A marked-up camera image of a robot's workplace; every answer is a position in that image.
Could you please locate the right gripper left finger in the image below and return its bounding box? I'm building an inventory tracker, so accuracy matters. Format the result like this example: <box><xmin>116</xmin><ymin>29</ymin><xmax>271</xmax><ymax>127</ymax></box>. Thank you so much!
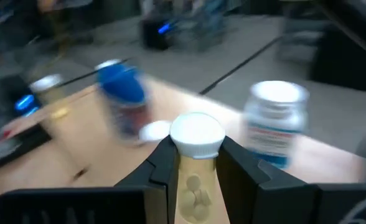
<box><xmin>0</xmin><ymin>136</ymin><xmax>180</xmax><ymax>224</ymax></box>

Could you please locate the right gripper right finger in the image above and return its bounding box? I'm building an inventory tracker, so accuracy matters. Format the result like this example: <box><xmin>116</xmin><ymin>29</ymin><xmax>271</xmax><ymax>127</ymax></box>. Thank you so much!
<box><xmin>215</xmin><ymin>136</ymin><xmax>366</xmax><ymax>224</ymax></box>

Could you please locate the white bottle with blue label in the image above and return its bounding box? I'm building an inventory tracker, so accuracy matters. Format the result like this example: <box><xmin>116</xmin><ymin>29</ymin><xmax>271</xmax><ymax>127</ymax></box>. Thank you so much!
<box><xmin>243</xmin><ymin>80</ymin><xmax>310</xmax><ymax>170</ymax></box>

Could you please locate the pale green pill bottle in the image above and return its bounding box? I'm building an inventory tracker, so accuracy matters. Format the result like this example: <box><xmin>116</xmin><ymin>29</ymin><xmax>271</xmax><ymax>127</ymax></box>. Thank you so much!
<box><xmin>28</xmin><ymin>73</ymin><xmax>66</xmax><ymax>106</ymax></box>

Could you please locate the wooden shelf with black legs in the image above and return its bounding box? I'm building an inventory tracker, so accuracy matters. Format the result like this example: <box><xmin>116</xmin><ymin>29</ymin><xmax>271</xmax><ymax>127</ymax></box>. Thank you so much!
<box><xmin>0</xmin><ymin>74</ymin><xmax>366</xmax><ymax>224</ymax></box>

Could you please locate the black device with blue light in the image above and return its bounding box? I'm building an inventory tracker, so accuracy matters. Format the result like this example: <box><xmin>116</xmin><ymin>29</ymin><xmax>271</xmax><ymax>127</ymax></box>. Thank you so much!
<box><xmin>141</xmin><ymin>17</ymin><xmax>179</xmax><ymax>51</ymax></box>

